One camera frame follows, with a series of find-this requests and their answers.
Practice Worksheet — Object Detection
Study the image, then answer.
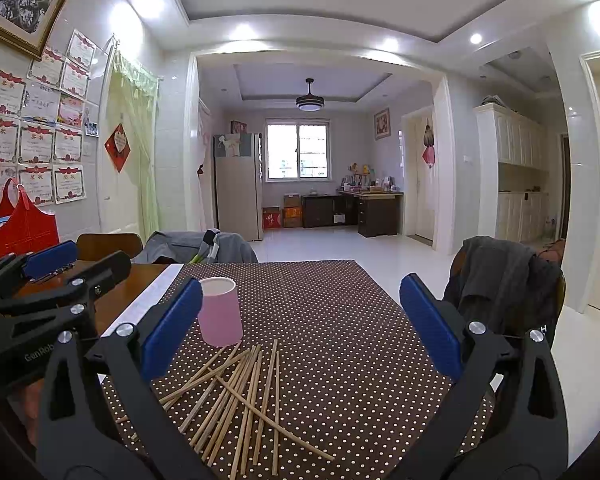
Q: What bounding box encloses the wooden chopstick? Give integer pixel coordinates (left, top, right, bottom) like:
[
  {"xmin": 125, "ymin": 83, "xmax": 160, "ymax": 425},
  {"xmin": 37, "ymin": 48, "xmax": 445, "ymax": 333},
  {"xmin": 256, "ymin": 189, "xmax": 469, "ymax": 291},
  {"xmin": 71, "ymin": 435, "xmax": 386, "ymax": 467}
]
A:
[
  {"xmin": 115, "ymin": 348, "xmax": 252, "ymax": 425},
  {"xmin": 272, "ymin": 350, "xmax": 280, "ymax": 477},
  {"xmin": 252, "ymin": 338, "xmax": 278, "ymax": 465},
  {"xmin": 189, "ymin": 346, "xmax": 258, "ymax": 448},
  {"xmin": 230, "ymin": 347, "xmax": 262, "ymax": 480},
  {"xmin": 215, "ymin": 376, "xmax": 336, "ymax": 462}
]

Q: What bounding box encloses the pink cup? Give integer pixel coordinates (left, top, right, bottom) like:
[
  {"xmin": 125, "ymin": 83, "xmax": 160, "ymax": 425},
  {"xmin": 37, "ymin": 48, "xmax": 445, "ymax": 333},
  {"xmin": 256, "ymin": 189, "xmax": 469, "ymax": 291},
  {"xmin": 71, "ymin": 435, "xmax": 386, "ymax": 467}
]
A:
[{"xmin": 198, "ymin": 276, "xmax": 242, "ymax": 347}]

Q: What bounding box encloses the red bag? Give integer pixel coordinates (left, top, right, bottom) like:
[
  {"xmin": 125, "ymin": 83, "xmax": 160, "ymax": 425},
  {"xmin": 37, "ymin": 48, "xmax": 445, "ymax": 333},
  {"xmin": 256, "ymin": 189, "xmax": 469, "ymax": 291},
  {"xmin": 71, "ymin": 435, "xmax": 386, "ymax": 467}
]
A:
[{"xmin": 0, "ymin": 178, "xmax": 59, "ymax": 259}]

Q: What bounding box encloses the chair with dark jacket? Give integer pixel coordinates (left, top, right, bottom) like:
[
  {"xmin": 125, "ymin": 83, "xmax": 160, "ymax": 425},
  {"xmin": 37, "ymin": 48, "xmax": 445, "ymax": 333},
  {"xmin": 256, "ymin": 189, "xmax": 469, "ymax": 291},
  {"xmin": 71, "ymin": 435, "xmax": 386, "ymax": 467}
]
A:
[{"xmin": 443, "ymin": 236, "xmax": 566, "ymax": 342}]

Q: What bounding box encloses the grey jacket on chair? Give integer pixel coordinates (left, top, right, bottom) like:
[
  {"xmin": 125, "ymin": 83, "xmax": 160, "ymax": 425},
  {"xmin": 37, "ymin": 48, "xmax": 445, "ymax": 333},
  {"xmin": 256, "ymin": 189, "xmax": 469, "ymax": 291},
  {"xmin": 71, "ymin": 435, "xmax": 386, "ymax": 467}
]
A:
[{"xmin": 132, "ymin": 229, "xmax": 258, "ymax": 264}]

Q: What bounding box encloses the brown polka dot tablecloth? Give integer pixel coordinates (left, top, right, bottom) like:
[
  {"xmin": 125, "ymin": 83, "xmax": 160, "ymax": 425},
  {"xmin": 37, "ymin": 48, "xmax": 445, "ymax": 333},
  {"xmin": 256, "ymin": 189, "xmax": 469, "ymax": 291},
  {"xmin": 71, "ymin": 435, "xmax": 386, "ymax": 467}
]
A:
[{"xmin": 99, "ymin": 259, "xmax": 496, "ymax": 480}]

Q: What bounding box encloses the green curtain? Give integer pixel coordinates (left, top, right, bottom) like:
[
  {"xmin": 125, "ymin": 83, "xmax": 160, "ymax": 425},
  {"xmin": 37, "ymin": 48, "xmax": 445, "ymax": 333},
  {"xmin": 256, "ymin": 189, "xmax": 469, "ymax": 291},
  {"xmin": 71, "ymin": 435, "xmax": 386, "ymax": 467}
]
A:
[{"xmin": 108, "ymin": 48, "xmax": 160, "ymax": 242}]

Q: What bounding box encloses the beige refrigerator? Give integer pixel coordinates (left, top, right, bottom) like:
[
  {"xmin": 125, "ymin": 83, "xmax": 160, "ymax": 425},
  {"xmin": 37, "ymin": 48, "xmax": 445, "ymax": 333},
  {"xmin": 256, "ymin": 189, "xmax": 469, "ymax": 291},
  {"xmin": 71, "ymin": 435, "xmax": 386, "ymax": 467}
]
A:
[{"xmin": 213, "ymin": 133, "xmax": 263, "ymax": 242}]

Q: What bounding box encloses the red cardboard box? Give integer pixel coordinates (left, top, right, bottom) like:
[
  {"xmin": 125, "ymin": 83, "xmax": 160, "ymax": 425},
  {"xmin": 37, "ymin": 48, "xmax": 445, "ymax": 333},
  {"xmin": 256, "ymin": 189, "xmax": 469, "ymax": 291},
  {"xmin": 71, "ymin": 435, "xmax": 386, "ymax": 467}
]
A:
[{"xmin": 262, "ymin": 207, "xmax": 283, "ymax": 230}]

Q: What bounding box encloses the dark wooden desk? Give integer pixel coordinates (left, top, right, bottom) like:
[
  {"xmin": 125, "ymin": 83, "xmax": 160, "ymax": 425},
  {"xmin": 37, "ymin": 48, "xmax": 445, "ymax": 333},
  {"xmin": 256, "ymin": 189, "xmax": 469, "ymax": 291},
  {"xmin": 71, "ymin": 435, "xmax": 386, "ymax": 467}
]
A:
[{"xmin": 301, "ymin": 191, "xmax": 403, "ymax": 237}]

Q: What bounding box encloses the window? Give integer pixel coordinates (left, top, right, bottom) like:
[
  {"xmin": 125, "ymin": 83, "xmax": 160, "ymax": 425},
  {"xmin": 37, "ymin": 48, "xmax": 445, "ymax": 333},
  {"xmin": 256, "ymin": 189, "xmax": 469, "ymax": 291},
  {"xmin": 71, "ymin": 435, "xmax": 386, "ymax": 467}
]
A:
[{"xmin": 264, "ymin": 119, "xmax": 332, "ymax": 182}]

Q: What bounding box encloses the ceiling fan lamp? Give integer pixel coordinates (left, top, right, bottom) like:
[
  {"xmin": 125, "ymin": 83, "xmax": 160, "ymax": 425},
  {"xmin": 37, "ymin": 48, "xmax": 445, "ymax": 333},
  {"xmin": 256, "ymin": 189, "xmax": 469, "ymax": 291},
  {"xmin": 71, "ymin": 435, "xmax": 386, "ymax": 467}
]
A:
[{"xmin": 296, "ymin": 78, "xmax": 325, "ymax": 112}]

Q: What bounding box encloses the red diamond wall ornament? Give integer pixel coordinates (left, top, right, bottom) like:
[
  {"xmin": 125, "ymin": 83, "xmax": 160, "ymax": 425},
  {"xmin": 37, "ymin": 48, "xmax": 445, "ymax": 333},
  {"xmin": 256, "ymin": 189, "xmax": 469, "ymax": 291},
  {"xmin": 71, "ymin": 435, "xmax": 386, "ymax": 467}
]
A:
[{"xmin": 105, "ymin": 122, "xmax": 131, "ymax": 174}]

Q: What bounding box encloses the framed picture far wall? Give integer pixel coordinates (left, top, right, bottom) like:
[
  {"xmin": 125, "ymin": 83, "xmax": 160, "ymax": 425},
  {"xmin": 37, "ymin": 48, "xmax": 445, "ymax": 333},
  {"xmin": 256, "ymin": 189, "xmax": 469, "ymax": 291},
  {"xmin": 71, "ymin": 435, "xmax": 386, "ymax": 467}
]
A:
[{"xmin": 374, "ymin": 108, "xmax": 391, "ymax": 141}]

